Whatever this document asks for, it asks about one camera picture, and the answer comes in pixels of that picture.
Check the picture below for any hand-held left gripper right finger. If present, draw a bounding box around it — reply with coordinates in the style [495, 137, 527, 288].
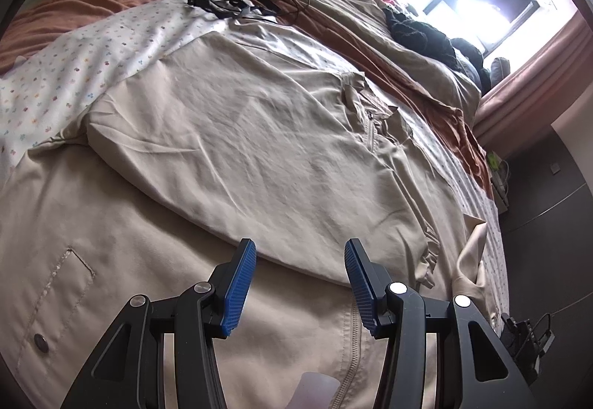
[344, 238, 538, 409]

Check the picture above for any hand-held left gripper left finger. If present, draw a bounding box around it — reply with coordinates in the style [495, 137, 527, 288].
[60, 238, 258, 409]

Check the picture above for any beige jacket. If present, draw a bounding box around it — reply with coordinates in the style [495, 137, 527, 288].
[0, 31, 492, 409]

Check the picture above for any black clothes pile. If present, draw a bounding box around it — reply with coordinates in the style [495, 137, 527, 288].
[384, 3, 492, 85]

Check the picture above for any black charger device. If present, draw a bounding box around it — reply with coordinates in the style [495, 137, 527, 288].
[498, 311, 557, 386]

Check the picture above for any white power strip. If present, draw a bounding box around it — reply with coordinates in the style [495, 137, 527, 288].
[486, 149, 510, 206]

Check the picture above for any grey cushion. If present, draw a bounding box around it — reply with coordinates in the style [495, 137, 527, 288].
[490, 57, 511, 88]

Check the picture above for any floral bed sheet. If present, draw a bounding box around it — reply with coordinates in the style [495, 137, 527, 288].
[0, 0, 508, 317]

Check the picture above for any pink curtain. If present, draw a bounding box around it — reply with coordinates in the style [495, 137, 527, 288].
[473, 10, 593, 155]

